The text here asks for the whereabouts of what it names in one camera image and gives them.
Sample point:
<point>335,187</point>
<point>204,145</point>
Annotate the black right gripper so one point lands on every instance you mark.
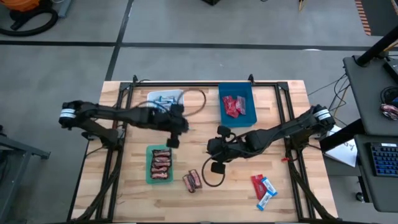
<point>222,149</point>

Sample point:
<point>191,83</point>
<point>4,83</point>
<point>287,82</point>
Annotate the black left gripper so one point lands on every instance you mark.
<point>171,121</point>

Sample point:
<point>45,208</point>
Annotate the brown Snickers candy bar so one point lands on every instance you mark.
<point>161,153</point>
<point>161,160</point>
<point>160,169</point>
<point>159,176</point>

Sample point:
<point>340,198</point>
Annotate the red Twizzlers candy pack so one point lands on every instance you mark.
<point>233,111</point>
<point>227,100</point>
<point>256,186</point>

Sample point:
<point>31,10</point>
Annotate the pink translucent candy pack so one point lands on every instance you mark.
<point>241,105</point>

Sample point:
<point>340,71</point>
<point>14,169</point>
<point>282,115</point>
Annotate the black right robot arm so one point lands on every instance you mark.
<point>280,132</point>

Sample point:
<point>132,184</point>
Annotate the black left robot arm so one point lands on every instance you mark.
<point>102,110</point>

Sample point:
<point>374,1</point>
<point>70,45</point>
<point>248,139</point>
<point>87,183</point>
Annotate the candy pile on desk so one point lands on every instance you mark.
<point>388,111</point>

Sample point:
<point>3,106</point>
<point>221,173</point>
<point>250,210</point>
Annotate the blue plastic bin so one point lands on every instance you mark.
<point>248,121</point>

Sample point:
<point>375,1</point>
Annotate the white plastic bin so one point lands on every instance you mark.
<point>152,93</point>

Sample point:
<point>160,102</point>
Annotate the teal plastic bin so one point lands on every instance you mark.
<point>148,165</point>

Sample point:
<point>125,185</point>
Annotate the small red tag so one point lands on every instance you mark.
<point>285,160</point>

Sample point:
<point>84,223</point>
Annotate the black diagonal beam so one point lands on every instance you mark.
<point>342,137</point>

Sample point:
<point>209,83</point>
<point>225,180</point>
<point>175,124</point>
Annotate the white paper sheet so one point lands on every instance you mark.
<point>345,152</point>

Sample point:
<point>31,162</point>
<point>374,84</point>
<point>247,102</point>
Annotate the black floor object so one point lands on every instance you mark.
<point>211,2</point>

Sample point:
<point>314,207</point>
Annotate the dark grey desk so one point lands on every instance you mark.
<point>367,93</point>
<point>363,174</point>

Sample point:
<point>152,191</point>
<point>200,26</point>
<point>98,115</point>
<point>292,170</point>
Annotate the black desk caster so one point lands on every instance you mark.
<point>359,197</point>

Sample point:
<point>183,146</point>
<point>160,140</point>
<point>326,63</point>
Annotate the grey power strip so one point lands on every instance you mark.
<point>64,7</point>

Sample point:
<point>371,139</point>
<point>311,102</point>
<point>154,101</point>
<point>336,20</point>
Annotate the blue backlit keyboard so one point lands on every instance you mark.
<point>385,158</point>

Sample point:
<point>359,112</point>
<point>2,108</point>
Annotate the wooden tripod legs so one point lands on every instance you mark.
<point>301,4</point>

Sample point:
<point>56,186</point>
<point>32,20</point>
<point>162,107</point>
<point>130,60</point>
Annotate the black desk device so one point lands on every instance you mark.
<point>391,70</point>

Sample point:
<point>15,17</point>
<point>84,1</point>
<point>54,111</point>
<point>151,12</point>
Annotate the orange vacuum cleaner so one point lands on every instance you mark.
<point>21,4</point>

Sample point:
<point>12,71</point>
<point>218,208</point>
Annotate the black hazard-striped floor mat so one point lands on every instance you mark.
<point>382,15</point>

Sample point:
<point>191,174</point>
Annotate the black aluminium rig frame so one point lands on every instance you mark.
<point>202,84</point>

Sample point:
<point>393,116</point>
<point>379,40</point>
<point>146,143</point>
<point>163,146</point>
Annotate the black frame knob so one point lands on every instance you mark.
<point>250,78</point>
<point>135,79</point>

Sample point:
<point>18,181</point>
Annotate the black diagonal post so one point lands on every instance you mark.
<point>377,46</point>

